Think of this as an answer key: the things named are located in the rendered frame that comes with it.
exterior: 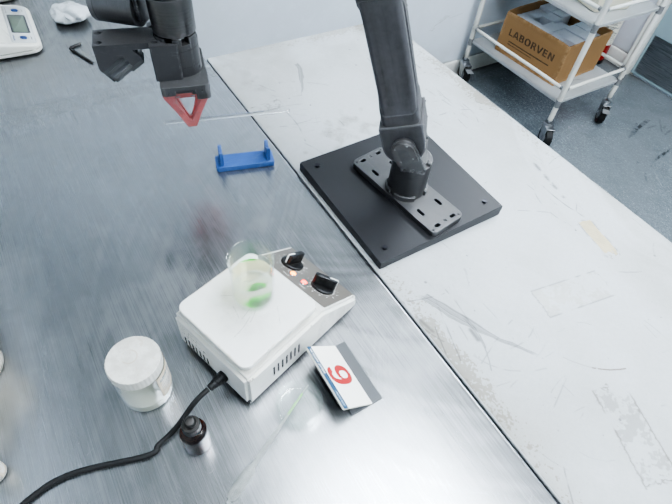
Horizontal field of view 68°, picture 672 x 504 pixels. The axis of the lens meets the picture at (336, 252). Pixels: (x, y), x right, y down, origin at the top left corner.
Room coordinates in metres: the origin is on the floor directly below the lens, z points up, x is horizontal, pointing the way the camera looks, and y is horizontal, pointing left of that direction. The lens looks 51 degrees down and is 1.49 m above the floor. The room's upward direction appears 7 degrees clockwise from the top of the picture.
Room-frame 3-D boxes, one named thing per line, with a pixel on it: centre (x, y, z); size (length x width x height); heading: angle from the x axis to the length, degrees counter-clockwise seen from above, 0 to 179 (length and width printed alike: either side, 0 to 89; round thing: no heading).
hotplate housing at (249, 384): (0.33, 0.08, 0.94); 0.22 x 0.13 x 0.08; 144
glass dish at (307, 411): (0.23, 0.02, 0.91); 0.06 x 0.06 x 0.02
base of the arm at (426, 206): (0.62, -0.10, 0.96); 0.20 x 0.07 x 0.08; 44
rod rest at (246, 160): (0.66, 0.18, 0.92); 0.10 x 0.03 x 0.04; 111
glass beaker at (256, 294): (0.33, 0.09, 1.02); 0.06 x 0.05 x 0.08; 5
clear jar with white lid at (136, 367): (0.23, 0.20, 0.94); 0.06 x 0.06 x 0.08
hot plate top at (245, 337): (0.31, 0.09, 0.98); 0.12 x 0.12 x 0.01; 54
